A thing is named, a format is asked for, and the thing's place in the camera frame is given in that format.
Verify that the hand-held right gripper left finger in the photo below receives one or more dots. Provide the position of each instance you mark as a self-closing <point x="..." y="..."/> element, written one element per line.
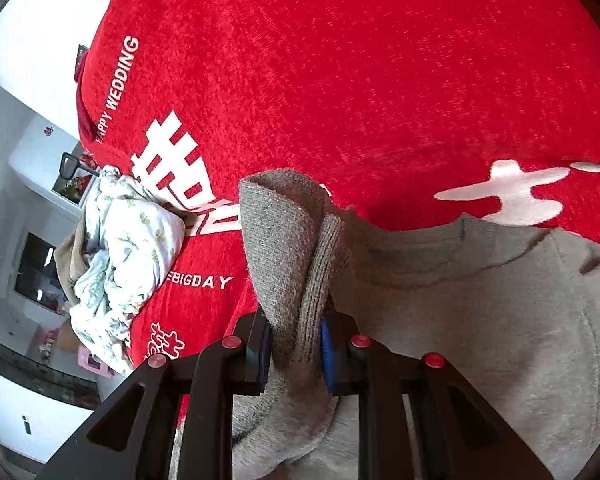
<point x="260" y="355"/>

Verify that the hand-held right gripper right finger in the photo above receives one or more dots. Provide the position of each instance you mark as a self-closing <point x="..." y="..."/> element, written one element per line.
<point x="329" y="355"/>

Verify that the grey knit sweater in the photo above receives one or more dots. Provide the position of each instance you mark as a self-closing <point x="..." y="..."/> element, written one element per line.
<point x="430" y="320"/>

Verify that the pink box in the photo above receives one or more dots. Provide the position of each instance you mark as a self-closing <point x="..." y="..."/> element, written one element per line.
<point x="96" y="364"/>

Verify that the white leaf-print cloth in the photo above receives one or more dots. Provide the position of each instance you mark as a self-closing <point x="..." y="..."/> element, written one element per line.
<point x="125" y="260"/>

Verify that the beige cloth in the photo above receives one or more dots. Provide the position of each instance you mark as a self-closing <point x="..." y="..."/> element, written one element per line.
<point x="70" y="265"/>

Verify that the dark countertop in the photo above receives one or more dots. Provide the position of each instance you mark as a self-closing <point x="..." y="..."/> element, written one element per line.
<point x="40" y="370"/>

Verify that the black chair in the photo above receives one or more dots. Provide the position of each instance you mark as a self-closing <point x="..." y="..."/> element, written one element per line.
<point x="72" y="164"/>

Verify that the red printed blanket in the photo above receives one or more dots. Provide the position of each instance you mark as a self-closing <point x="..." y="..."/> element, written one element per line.
<point x="355" y="85"/>

